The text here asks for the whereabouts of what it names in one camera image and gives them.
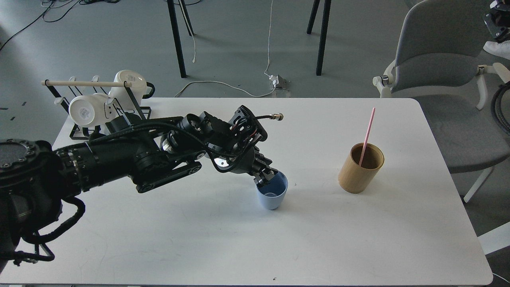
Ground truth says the black table leg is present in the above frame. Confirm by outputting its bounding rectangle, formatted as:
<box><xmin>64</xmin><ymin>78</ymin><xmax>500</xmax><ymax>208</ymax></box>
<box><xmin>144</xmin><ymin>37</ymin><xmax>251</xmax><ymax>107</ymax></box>
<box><xmin>166</xmin><ymin>0</ymin><xmax>194</xmax><ymax>78</ymax></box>
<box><xmin>306</xmin><ymin>0</ymin><xmax>332</xmax><ymax>76</ymax></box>

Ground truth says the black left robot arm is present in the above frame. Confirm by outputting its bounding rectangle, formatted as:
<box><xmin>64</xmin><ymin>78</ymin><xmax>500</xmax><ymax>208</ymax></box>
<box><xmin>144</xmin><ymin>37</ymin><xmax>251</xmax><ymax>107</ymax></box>
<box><xmin>0</xmin><ymin>105</ymin><xmax>283</xmax><ymax>268</ymax></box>

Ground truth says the blue plastic cup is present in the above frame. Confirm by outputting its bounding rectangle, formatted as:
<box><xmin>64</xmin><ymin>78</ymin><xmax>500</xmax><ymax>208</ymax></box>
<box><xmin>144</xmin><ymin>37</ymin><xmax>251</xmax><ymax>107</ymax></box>
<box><xmin>256</xmin><ymin>171</ymin><xmax>288</xmax><ymax>210</ymax></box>

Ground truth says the bamboo cylinder holder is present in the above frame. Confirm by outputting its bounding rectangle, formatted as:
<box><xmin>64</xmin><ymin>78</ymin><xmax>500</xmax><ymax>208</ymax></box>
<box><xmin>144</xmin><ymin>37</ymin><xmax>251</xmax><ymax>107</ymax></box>
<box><xmin>337</xmin><ymin>142</ymin><xmax>384</xmax><ymax>194</ymax></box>

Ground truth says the grey office chair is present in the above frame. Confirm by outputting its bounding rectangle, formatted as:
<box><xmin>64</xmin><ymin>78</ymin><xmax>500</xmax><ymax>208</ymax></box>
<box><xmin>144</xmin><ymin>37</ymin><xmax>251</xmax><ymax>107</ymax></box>
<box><xmin>372</xmin><ymin>0</ymin><xmax>509</xmax><ymax>203</ymax></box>

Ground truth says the white mug rear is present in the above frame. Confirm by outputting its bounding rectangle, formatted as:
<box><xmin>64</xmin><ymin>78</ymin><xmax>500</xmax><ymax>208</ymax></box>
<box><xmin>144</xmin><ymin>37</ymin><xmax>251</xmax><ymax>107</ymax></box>
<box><xmin>108</xmin><ymin>70</ymin><xmax>155</xmax><ymax>111</ymax></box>

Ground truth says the black cable loop left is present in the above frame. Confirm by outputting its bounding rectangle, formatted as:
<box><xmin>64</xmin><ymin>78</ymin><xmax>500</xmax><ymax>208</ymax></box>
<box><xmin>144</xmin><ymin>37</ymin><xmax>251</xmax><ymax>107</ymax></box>
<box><xmin>12</xmin><ymin>197</ymin><xmax>86</xmax><ymax>265</ymax></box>

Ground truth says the white mug front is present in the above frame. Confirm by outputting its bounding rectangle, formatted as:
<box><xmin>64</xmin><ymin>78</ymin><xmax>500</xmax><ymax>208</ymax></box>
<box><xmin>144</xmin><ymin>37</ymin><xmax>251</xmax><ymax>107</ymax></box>
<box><xmin>69</xmin><ymin>93</ymin><xmax>115</xmax><ymax>128</ymax></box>

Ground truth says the white power plug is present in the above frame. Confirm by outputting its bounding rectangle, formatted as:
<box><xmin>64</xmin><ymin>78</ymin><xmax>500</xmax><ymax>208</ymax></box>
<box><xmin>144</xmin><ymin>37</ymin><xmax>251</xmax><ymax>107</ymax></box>
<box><xmin>268</xmin><ymin>74</ymin><xmax>288</xmax><ymax>91</ymax></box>

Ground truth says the black table leg left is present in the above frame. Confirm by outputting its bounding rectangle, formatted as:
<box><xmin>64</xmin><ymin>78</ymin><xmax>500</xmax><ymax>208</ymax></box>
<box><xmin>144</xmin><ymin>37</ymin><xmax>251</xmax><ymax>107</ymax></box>
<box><xmin>166</xmin><ymin>0</ymin><xmax>194</xmax><ymax>78</ymax></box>

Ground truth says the black wire mug rack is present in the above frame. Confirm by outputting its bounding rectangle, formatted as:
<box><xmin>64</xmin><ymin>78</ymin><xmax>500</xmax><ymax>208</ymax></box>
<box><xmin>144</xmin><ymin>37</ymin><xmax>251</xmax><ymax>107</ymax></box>
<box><xmin>41</xmin><ymin>70</ymin><xmax>155</xmax><ymax>140</ymax></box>

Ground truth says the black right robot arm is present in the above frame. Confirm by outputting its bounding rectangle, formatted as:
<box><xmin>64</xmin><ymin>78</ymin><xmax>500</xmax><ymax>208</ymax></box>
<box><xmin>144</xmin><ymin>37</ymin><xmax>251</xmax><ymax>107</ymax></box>
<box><xmin>483</xmin><ymin>0</ymin><xmax>510</xmax><ymax>43</ymax></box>

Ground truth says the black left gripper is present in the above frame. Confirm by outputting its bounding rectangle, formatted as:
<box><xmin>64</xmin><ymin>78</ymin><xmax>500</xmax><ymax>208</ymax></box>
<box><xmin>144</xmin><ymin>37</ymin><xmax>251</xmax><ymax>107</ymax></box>
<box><xmin>199</xmin><ymin>105</ymin><xmax>282</xmax><ymax>188</ymax></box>

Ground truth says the white cable on floor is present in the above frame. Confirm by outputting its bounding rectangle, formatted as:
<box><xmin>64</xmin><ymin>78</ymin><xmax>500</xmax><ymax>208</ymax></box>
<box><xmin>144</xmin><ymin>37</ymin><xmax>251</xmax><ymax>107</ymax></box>
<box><xmin>174</xmin><ymin>0</ymin><xmax>279</xmax><ymax>98</ymax></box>

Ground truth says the pink chopstick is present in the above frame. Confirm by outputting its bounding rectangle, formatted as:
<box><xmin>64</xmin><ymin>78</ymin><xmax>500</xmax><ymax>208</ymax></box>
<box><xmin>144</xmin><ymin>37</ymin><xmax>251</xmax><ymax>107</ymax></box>
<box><xmin>358</xmin><ymin>107</ymin><xmax>376</xmax><ymax>167</ymax></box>

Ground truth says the black table leg right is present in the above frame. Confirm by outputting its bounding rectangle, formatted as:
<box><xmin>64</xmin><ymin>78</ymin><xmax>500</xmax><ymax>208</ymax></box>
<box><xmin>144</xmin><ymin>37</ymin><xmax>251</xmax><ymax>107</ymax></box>
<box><xmin>306</xmin><ymin>0</ymin><xmax>332</xmax><ymax>76</ymax></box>

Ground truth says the white mug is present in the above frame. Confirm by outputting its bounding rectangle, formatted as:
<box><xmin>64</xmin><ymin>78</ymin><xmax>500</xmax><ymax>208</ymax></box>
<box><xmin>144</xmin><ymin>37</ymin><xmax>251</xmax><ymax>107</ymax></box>
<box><xmin>69</xmin><ymin>93</ymin><xmax>115</xmax><ymax>128</ymax></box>
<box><xmin>108</xmin><ymin>70</ymin><xmax>155</xmax><ymax>111</ymax></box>

